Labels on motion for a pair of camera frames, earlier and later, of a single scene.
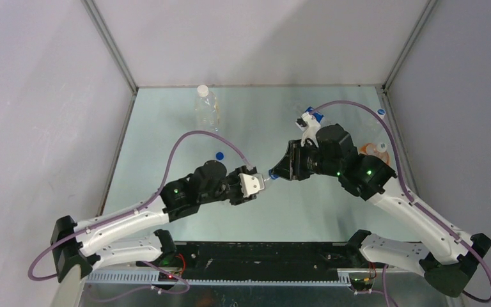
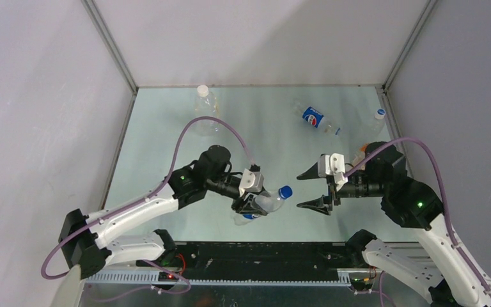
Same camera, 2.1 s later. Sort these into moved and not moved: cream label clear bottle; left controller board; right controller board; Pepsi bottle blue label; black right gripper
Moved: black right gripper
Not moved: cream label clear bottle; Pepsi bottle blue label; right controller board; left controller board
